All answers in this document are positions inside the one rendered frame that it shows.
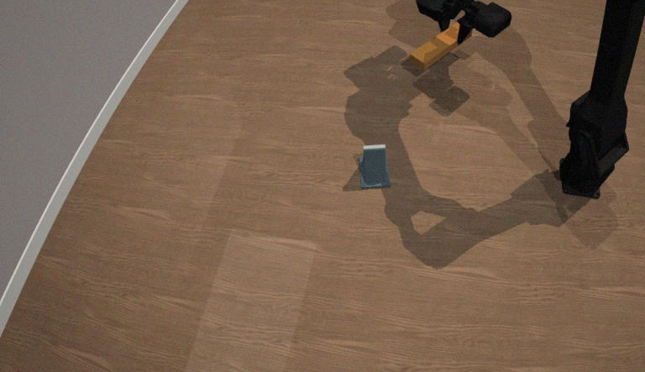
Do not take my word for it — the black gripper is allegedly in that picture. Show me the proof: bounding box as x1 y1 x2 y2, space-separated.
438 0 511 45

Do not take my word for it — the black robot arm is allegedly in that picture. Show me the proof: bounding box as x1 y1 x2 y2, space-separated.
416 0 645 198

